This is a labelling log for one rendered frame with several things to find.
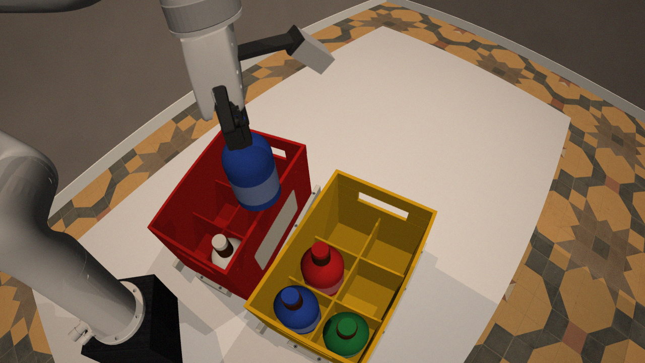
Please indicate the green bottle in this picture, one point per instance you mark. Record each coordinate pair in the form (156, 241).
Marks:
(345, 334)

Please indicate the blue bottle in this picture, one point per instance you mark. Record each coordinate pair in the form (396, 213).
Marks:
(297, 308)
(252, 174)

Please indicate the red crate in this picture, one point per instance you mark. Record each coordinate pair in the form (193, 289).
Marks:
(203, 205)

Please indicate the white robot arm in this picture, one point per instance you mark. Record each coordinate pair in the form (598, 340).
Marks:
(54, 263)

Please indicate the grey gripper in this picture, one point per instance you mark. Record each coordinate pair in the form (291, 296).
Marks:
(211, 59)

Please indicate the white bottle with grey label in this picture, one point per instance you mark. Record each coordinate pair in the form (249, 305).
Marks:
(223, 249)

